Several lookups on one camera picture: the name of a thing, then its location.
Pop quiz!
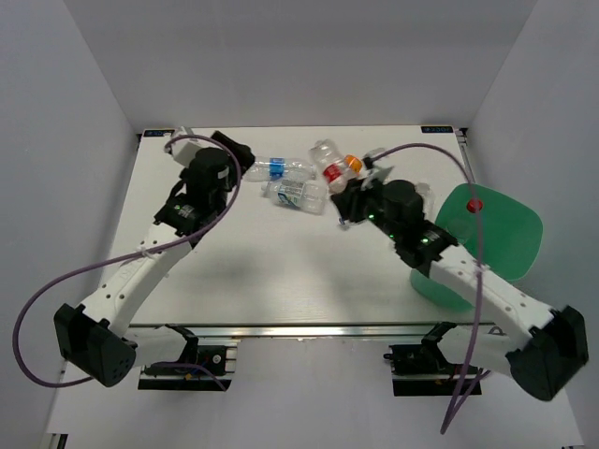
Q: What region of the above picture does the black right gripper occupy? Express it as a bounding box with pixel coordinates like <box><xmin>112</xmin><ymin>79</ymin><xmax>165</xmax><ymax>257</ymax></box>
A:
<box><xmin>329</xmin><ymin>173</ymin><xmax>402</xmax><ymax>243</ymax></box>

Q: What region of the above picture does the clear bottle blue label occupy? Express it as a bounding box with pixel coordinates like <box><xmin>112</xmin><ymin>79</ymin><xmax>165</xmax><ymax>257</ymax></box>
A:
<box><xmin>242</xmin><ymin>156</ymin><xmax>316</xmax><ymax>182</ymax></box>

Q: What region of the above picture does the clear unlabelled bottle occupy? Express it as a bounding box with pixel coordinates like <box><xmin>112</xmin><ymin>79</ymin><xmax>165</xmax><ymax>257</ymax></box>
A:
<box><xmin>416</xmin><ymin>182</ymin><xmax>431</xmax><ymax>201</ymax></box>

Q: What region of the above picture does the orange plastic bottle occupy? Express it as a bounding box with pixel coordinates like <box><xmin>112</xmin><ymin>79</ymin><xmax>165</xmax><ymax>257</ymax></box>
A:
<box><xmin>344</xmin><ymin>154</ymin><xmax>363</xmax><ymax>174</ymax></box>

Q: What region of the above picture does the clear bottle white green label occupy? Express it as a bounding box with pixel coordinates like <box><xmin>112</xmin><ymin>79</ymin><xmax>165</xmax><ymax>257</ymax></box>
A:
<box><xmin>262</xmin><ymin>179</ymin><xmax>328</xmax><ymax>215</ymax></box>

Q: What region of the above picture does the large red label bottle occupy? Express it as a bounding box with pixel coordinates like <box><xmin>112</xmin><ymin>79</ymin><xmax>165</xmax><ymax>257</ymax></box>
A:
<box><xmin>308</xmin><ymin>139</ymin><xmax>358</xmax><ymax>195</ymax></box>

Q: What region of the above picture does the small red label bottle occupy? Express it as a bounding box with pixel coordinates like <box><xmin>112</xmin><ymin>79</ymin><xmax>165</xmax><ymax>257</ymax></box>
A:
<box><xmin>445</xmin><ymin>198</ymin><xmax>484</xmax><ymax>244</ymax></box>

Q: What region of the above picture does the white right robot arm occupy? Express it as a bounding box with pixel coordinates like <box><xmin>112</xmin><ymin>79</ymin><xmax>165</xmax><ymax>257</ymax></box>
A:
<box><xmin>330</xmin><ymin>180</ymin><xmax>589</xmax><ymax>401</ymax></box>

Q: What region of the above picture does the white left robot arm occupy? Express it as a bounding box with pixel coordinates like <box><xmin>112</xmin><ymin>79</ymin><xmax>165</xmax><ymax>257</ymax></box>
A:
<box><xmin>53</xmin><ymin>131</ymin><xmax>256</xmax><ymax>387</ymax></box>

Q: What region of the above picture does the green plastic bin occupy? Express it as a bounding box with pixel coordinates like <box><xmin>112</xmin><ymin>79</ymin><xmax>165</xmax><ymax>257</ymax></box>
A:
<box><xmin>410</xmin><ymin>183</ymin><xmax>543</xmax><ymax>312</ymax></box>

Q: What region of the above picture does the blue sticker right corner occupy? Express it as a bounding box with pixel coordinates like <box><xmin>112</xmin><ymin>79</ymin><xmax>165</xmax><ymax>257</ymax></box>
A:
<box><xmin>420</xmin><ymin>125</ymin><xmax>454</xmax><ymax>134</ymax></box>

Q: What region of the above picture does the blue sticker corner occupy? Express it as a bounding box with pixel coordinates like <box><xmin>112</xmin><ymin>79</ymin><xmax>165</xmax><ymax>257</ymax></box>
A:
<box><xmin>142</xmin><ymin>129</ymin><xmax>175</xmax><ymax>138</ymax></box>
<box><xmin>420</xmin><ymin>125</ymin><xmax>454</xmax><ymax>134</ymax></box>

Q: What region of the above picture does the blue sticker left corner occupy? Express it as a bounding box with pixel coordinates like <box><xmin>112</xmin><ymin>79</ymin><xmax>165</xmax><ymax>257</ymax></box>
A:
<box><xmin>142</xmin><ymin>129</ymin><xmax>175</xmax><ymax>138</ymax></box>

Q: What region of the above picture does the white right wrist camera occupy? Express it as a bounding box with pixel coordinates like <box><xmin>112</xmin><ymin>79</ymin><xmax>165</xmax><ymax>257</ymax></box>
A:
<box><xmin>360</xmin><ymin>148</ymin><xmax>393</xmax><ymax>191</ymax></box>

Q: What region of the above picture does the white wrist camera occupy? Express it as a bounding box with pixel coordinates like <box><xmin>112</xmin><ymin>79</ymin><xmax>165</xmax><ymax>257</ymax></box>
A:
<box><xmin>164</xmin><ymin>138</ymin><xmax>209</xmax><ymax>167</ymax></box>
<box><xmin>360</xmin><ymin>148</ymin><xmax>393</xmax><ymax>191</ymax></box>

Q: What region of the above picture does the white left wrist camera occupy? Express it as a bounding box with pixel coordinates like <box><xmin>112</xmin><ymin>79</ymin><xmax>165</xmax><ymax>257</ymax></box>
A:
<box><xmin>164</xmin><ymin>138</ymin><xmax>209</xmax><ymax>167</ymax></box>

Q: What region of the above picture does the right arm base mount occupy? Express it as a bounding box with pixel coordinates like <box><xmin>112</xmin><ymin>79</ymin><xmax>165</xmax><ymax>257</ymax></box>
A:
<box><xmin>383</xmin><ymin>322</ymin><xmax>461</xmax><ymax>398</ymax></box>

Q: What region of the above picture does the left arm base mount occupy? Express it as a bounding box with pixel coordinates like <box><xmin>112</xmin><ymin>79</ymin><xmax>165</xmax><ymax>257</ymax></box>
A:
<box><xmin>132</xmin><ymin>325</ymin><xmax>238</xmax><ymax>392</ymax></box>

